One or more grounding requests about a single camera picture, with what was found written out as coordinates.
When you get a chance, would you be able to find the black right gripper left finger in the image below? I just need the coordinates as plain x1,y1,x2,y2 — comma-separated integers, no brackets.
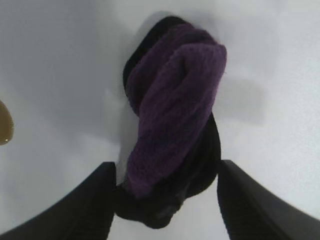
0,161,118,240

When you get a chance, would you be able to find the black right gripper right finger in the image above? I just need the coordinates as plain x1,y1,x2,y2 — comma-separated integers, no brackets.
216,159,320,240

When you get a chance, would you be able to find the purple and black cloth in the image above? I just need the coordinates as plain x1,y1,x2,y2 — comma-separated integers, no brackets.
113,15,228,230

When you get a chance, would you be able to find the brown coffee spill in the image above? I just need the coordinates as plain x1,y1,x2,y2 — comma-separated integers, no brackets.
0,99,15,146

